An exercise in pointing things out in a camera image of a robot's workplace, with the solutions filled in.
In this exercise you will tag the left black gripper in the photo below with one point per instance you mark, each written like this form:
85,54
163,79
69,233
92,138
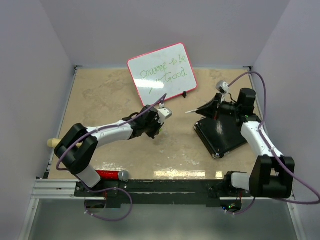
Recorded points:
158,127

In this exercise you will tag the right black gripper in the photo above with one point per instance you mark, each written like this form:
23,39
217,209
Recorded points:
210,110

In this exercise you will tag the pink framed whiteboard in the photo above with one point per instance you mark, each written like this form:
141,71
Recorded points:
165,71

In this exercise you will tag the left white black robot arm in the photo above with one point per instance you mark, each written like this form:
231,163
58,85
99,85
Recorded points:
77,147

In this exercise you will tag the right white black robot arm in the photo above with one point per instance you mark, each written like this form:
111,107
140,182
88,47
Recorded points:
272,174

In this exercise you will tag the black hard case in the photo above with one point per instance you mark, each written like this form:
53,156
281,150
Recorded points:
223,135

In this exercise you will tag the red cylinder with grey cap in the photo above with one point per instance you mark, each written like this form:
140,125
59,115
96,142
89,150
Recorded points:
122,175

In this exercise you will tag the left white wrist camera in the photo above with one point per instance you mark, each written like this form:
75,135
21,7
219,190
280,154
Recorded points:
164,114

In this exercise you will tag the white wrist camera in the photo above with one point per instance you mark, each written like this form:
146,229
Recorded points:
164,114
222,87

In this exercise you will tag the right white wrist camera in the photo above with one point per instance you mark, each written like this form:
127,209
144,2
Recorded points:
222,87

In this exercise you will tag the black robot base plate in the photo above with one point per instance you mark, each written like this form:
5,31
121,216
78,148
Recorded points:
113,194

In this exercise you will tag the wooden pestle handle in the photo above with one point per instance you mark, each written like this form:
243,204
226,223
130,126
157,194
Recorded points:
54,142

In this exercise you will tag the aluminium rail frame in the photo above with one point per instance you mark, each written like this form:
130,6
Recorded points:
44,188

